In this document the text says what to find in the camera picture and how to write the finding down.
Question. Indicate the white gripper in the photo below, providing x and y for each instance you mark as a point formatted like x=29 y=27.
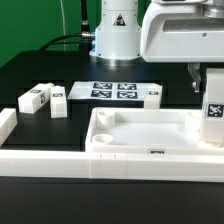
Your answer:
x=184 y=31

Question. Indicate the white desk tabletop panel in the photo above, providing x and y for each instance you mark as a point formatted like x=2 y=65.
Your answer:
x=147 y=131

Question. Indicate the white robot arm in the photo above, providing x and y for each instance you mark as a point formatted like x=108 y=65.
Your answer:
x=118 y=36

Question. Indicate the white marker sheet with tags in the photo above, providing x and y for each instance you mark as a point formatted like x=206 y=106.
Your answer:
x=110 y=90

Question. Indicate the white U-shaped obstacle fence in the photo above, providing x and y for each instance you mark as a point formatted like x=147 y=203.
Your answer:
x=100 y=165

